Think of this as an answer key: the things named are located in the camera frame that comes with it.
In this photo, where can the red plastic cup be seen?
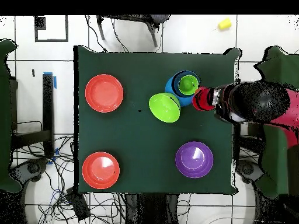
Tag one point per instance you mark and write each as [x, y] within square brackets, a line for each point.
[199, 100]

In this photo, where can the green stepped plastic cup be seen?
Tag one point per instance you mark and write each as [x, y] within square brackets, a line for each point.
[188, 85]

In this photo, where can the light blue plastic bowl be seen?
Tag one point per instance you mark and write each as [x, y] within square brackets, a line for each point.
[184, 100]

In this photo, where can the light green plastic bowl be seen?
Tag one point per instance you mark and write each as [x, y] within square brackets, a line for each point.
[164, 107]

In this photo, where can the yellow smooth plastic cup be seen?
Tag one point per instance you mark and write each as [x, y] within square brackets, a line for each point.
[225, 24]

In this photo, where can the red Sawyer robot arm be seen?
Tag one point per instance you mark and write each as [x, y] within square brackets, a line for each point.
[257, 102]

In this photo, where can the black metal stand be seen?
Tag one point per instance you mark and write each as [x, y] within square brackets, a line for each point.
[252, 142]
[48, 105]

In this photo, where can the purple plastic bowl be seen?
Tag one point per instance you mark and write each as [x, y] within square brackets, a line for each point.
[194, 159]

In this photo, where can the black chair base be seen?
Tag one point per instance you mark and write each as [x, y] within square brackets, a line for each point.
[32, 168]
[247, 169]

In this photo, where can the dark green tablecloth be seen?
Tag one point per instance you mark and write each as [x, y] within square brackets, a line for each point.
[140, 144]

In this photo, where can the grey metal-legged chair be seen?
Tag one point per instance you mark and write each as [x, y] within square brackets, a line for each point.
[158, 18]

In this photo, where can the orange plastic bowl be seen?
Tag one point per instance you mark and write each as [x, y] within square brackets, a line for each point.
[100, 170]
[104, 93]

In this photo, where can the blue tape strip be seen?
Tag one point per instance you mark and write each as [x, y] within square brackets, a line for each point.
[55, 82]

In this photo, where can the black power strip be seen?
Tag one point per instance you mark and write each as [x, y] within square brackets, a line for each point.
[78, 205]

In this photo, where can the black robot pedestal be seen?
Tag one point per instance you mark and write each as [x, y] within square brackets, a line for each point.
[151, 210]

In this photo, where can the black square frame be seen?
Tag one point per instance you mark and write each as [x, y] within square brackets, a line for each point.
[40, 23]

